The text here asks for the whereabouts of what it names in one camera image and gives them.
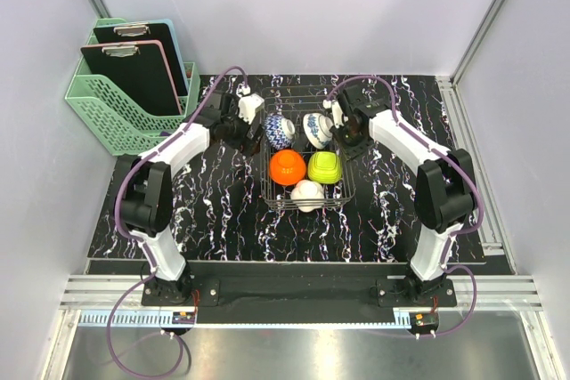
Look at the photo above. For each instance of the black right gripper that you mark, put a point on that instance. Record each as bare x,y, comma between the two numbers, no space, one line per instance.
351,152

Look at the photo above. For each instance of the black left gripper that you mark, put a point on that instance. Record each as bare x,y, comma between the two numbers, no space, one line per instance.
245,143

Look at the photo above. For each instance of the red orange patterned bowl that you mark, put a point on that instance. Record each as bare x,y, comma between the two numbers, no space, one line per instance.
279,131

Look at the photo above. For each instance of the blue white patterned bowl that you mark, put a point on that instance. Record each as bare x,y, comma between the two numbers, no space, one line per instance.
317,129

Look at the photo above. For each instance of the white top bowl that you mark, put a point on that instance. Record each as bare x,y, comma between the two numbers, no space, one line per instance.
324,167

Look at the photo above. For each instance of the dark wire dish rack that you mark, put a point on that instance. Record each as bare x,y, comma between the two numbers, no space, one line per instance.
293,102

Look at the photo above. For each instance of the colourful patterned small bowl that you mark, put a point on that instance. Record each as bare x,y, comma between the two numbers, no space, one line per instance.
308,196

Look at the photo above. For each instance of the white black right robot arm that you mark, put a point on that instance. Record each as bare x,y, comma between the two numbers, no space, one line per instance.
445,194

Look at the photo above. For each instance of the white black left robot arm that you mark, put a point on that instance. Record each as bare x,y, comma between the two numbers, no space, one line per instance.
143,196

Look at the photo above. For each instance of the black marble pattern mat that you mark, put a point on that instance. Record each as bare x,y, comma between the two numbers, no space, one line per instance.
220,213

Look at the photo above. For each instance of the green mesh file organizer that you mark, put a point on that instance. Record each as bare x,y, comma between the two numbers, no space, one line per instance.
121,125

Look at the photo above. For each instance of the black clipboard pink edge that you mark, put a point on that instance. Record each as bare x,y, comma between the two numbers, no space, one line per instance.
121,65

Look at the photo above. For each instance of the black clipboard blue edge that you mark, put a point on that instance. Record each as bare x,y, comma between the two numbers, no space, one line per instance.
158,46

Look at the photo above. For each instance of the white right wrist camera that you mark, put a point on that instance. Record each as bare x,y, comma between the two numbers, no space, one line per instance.
339,108

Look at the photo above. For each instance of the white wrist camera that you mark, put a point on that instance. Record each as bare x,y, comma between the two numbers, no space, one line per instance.
249,106
339,108

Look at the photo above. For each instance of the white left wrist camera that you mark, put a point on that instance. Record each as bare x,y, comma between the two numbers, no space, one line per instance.
249,106

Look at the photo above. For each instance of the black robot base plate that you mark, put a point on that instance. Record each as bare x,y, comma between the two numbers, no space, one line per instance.
300,293

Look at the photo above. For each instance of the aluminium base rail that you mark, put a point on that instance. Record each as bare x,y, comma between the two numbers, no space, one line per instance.
117,300

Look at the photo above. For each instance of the right aluminium frame post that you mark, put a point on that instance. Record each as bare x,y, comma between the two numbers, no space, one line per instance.
485,25

